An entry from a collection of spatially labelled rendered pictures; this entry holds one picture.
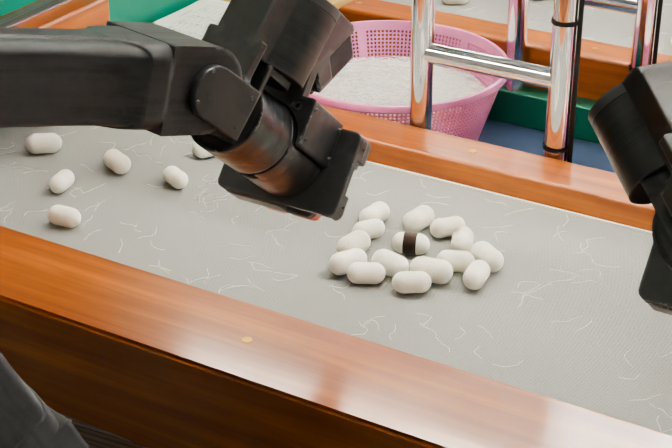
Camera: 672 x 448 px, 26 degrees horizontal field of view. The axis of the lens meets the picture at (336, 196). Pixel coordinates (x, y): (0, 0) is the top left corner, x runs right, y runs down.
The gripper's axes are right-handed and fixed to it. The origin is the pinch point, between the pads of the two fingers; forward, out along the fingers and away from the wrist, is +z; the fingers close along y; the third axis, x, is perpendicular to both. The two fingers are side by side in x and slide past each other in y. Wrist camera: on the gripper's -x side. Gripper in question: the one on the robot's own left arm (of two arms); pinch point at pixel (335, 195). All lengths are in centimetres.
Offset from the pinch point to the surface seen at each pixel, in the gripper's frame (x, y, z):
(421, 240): -1.1, -1.2, 16.0
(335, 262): 3.6, 3.4, 10.7
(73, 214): 6.6, 28.6, 7.4
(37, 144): 0.0, 41.8, 15.4
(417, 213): -3.8, 1.2, 18.7
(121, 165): -0.3, 31.6, 15.8
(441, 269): 1.4, -5.1, 13.0
